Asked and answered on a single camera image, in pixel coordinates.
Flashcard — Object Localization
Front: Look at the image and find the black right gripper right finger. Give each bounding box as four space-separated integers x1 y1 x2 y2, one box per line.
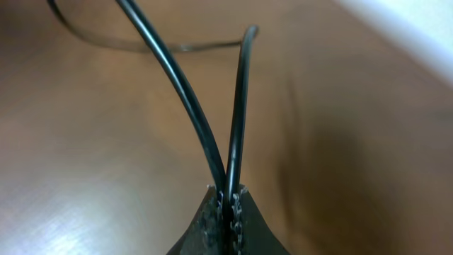
229 184 289 255

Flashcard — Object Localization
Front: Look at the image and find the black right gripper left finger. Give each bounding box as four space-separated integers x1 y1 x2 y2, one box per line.
166 186 224 255

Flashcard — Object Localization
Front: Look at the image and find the thin black cable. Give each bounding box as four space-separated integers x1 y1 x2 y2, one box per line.
45 0 260 205

